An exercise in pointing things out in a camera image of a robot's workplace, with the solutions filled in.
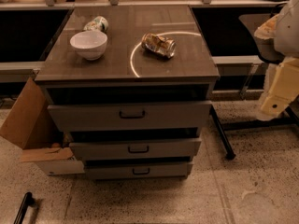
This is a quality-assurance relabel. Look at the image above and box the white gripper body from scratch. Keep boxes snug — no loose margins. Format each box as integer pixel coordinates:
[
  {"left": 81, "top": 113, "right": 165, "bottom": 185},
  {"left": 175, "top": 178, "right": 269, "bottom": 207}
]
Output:
[{"left": 263, "top": 63, "right": 278, "bottom": 91}]

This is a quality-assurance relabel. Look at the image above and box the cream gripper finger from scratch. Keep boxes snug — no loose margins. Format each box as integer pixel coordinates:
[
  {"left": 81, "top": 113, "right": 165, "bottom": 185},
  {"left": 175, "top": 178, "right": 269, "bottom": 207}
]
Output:
[{"left": 256, "top": 57, "right": 299, "bottom": 121}]

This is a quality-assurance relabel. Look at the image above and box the grey drawer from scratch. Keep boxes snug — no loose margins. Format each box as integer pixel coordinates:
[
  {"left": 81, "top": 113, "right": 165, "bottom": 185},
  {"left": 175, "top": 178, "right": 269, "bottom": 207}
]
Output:
[
  {"left": 84, "top": 161, "right": 192, "bottom": 180},
  {"left": 69, "top": 137, "right": 201, "bottom": 161},
  {"left": 48, "top": 101, "right": 211, "bottom": 132}
]

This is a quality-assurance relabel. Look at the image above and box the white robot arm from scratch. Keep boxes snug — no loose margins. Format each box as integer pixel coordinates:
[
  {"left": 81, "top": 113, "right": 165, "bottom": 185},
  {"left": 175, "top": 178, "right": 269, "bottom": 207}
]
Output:
[{"left": 254, "top": 0, "right": 299, "bottom": 121}]

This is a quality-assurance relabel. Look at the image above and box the grey top drawer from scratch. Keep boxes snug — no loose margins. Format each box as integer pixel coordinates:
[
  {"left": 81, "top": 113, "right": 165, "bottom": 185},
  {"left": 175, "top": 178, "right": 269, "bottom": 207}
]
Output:
[{"left": 48, "top": 101, "right": 211, "bottom": 132}]

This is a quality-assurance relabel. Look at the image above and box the grey drawer cabinet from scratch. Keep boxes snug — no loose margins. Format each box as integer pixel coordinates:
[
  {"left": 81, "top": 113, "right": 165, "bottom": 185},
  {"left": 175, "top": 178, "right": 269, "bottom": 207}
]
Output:
[{"left": 36, "top": 6, "right": 219, "bottom": 169}]

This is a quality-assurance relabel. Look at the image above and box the grey bottom drawer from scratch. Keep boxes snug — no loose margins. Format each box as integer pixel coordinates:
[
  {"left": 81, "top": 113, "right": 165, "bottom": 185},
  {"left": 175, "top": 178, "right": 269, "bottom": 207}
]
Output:
[{"left": 84, "top": 161, "right": 192, "bottom": 180}]

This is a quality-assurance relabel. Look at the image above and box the black side table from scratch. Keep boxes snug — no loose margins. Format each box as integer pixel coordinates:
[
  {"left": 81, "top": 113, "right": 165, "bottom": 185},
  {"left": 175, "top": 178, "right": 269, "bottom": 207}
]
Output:
[{"left": 208, "top": 12, "right": 299, "bottom": 161}]

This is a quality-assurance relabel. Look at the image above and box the crushed metal can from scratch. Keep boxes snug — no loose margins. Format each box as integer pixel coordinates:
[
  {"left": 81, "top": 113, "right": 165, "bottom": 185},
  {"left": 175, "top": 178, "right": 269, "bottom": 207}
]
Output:
[{"left": 141, "top": 33, "right": 176, "bottom": 59}]

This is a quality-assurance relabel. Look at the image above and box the white ceramic bowl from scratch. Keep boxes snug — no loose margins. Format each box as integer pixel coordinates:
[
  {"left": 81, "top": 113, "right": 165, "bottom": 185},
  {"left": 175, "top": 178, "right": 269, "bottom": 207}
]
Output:
[{"left": 70, "top": 31, "right": 107, "bottom": 61}]

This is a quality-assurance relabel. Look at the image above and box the brown cardboard box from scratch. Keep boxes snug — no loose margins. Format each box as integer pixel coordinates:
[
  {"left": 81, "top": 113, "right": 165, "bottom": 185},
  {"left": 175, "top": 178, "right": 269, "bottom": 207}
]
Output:
[{"left": 0, "top": 78, "right": 84, "bottom": 175}]

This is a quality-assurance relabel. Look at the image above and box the black bar on floor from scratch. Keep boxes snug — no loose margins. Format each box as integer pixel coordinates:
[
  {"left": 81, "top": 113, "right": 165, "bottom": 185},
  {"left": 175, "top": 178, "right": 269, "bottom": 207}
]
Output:
[{"left": 13, "top": 192, "right": 36, "bottom": 224}]

